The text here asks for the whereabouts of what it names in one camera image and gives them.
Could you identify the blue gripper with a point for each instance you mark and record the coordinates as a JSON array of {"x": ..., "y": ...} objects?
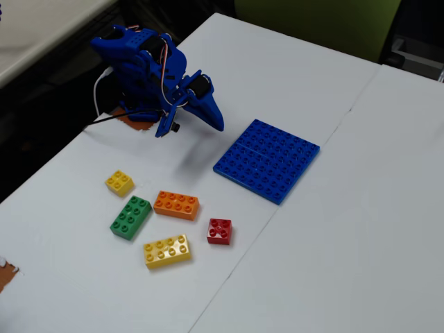
[{"x": 205, "y": 104}]

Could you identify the yellow 2x2 block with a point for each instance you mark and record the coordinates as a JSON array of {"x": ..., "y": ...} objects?
[{"x": 119, "y": 183}]

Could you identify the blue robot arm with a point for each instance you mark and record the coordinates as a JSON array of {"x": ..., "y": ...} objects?
[{"x": 125, "y": 62}]

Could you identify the orange 2x4 block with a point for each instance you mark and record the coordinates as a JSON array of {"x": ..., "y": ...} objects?
[{"x": 176, "y": 205}]

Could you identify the red 2x2 block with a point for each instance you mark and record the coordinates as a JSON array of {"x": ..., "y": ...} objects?
[{"x": 219, "y": 231}]

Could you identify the green 2x4 block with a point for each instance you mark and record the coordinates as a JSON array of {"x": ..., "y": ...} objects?
[{"x": 130, "y": 218}]

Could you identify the yellow 2x4 block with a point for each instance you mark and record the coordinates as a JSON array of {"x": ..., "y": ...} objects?
[{"x": 167, "y": 251}]

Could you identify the blue 8x8 baseplate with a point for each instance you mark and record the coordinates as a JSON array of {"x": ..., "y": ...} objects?
[{"x": 267, "y": 161}]

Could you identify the green chair backrest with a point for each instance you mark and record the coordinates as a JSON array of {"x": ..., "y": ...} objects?
[{"x": 312, "y": 24}]

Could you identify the white foam board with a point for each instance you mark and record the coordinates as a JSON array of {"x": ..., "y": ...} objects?
[
  {"x": 347, "y": 243},
  {"x": 69, "y": 295}
]

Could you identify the white desk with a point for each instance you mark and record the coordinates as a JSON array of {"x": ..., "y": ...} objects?
[{"x": 34, "y": 27}]

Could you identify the grey black chair part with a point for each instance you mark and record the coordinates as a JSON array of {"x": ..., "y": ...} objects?
[{"x": 399, "y": 48}]

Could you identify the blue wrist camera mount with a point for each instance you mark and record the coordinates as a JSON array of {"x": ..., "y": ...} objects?
[{"x": 164, "y": 125}]

